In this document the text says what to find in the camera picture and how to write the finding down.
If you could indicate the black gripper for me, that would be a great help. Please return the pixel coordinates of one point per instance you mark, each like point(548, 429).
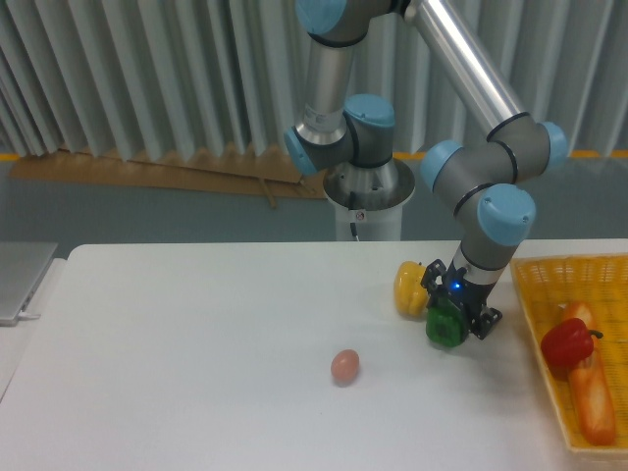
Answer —
point(470, 298)

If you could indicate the green bell pepper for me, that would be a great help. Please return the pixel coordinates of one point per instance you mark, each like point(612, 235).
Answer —
point(445, 325)

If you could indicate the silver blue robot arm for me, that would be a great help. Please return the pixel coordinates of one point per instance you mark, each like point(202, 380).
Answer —
point(477, 178)

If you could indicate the yellow bell pepper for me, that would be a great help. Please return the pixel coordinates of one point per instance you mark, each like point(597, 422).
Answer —
point(410, 297)

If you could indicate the red bell pepper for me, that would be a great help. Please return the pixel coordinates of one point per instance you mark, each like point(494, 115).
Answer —
point(569, 343)

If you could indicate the brown egg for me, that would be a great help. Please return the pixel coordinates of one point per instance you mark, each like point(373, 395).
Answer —
point(345, 367)

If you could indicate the orange baguette bread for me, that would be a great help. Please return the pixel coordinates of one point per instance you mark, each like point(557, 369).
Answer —
point(589, 389)

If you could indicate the brown cardboard sheet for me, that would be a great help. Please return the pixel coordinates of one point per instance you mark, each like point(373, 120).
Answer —
point(271, 177)

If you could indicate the grey laptop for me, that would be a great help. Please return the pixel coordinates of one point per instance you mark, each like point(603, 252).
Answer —
point(23, 267)

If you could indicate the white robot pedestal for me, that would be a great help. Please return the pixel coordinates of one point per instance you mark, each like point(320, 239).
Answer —
point(368, 225)

